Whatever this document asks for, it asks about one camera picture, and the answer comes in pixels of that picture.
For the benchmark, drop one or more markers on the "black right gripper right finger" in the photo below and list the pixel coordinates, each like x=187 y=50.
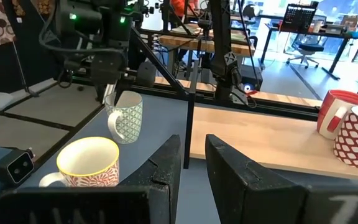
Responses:
x=247 y=196

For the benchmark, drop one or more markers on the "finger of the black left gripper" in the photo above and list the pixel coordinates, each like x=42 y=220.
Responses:
x=120 y=91
x=100 y=93

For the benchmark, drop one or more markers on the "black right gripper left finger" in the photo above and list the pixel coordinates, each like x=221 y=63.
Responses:
x=154 y=193

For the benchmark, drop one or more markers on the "green geometric pattern mug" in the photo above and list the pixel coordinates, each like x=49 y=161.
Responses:
x=132 y=124

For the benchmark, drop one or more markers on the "orange floral pattern mug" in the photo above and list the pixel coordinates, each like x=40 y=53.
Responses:
x=98 y=177

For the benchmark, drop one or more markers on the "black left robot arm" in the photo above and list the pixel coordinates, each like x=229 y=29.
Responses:
x=222 y=37

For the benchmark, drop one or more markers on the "wooden workbench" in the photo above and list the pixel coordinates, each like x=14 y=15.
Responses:
x=197 y=43

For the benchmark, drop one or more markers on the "person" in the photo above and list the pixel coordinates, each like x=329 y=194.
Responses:
x=182 y=7

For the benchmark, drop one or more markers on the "small red clip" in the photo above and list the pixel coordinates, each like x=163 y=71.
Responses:
x=252 y=92

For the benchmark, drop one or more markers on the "black box with blue lights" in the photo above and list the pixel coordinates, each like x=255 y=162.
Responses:
x=253 y=77

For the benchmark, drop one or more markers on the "red and white mug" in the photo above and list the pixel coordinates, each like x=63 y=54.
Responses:
x=328 y=105

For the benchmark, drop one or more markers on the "red white diamond mug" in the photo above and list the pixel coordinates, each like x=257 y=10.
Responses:
x=356 y=140

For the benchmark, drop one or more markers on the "black office chair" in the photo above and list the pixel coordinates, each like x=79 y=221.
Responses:
x=309 y=48

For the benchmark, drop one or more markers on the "black desk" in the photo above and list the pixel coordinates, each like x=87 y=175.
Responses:
x=337 y=35

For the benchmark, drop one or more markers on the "black calendar screen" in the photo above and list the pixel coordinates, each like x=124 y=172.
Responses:
x=298 y=17

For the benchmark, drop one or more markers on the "black metal shelf frame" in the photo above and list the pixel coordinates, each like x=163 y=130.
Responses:
x=190 y=140

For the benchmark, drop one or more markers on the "black aluminium table frame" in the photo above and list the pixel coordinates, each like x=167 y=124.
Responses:
x=278 y=109

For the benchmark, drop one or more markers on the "black table-level camera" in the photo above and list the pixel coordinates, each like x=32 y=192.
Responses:
x=14 y=168

